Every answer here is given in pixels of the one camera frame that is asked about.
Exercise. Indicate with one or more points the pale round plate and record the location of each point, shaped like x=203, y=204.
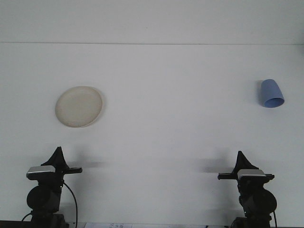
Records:
x=79, y=107

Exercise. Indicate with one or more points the pale blue cup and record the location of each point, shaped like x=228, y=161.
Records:
x=270, y=92

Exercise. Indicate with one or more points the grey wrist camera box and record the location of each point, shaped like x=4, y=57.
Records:
x=251, y=173
x=40, y=171

